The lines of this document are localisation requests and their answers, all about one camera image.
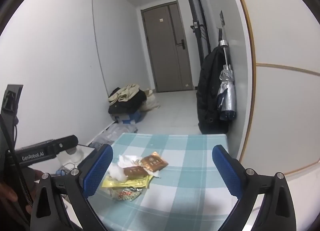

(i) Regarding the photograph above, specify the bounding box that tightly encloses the striped grey cloth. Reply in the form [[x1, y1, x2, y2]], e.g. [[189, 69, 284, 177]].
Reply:
[[89, 141, 106, 151]]

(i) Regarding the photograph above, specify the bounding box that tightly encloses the large brown snack packet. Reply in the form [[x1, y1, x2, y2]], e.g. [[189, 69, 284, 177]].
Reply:
[[141, 152, 169, 172]]

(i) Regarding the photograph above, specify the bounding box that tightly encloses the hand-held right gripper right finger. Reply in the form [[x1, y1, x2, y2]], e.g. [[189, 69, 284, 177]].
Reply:
[[212, 144, 298, 231]]

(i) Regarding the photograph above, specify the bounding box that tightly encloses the yellow plastic food packet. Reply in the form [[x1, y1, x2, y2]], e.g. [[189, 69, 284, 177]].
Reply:
[[102, 174, 155, 189]]

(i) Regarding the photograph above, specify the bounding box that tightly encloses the red checked snack wrapper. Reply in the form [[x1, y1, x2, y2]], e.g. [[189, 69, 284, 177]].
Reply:
[[110, 186, 143, 201]]

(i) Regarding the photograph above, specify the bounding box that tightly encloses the blue cardboard box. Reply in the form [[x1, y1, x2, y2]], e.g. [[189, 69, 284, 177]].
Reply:
[[111, 111, 143, 125]]

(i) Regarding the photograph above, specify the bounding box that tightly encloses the black bag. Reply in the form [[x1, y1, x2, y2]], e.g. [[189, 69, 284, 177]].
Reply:
[[108, 89, 147, 114]]

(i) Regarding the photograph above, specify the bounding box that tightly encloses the white tissue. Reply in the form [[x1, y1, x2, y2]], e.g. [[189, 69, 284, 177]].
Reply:
[[117, 155, 161, 178]]

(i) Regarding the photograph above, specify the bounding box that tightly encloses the teal checked tablecloth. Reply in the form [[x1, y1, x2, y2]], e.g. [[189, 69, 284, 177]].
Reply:
[[87, 133, 250, 231]]

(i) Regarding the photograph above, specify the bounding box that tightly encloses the white cloth bag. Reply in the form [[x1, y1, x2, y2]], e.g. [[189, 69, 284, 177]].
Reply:
[[140, 88, 161, 112]]

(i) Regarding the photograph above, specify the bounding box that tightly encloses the white cabinet with wood trim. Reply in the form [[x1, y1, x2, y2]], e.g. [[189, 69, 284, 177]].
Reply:
[[229, 0, 320, 179]]

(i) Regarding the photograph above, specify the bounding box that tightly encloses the white round object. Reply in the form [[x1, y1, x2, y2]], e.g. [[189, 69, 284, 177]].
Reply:
[[57, 145, 84, 165]]

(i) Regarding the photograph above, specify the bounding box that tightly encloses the silver folded umbrella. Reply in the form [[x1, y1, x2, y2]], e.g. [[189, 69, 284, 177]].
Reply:
[[216, 39, 237, 121]]

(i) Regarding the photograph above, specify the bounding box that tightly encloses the black metal frame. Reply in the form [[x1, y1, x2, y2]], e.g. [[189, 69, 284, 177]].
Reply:
[[179, 0, 213, 58]]

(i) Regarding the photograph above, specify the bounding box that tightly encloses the white side table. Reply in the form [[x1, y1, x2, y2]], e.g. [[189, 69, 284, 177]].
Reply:
[[77, 144, 97, 170]]

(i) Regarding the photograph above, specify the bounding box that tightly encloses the grey plastic bag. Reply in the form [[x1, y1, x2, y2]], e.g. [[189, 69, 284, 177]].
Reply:
[[96, 124, 138, 144]]

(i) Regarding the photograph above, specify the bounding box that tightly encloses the black backpack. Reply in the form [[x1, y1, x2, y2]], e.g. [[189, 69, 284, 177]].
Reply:
[[196, 28, 232, 135]]

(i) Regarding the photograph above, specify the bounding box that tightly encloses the beige clothing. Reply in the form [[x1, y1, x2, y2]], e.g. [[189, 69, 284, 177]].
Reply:
[[108, 84, 140, 103]]

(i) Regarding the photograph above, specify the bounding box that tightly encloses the grey-brown door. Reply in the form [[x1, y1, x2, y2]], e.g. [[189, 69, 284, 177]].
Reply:
[[141, 1, 194, 93]]

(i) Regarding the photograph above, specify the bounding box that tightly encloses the white paper towel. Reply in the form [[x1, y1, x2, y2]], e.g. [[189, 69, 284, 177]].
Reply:
[[109, 162, 129, 183]]

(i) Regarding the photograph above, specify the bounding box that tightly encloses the person's left hand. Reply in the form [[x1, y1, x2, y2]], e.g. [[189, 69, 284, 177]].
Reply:
[[0, 168, 43, 204]]

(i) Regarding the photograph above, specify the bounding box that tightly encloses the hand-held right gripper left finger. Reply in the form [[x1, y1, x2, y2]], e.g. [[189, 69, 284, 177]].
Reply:
[[30, 144, 114, 231]]

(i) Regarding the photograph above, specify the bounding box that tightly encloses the small brown snack packet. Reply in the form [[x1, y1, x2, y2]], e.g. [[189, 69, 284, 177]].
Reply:
[[123, 166, 146, 178]]

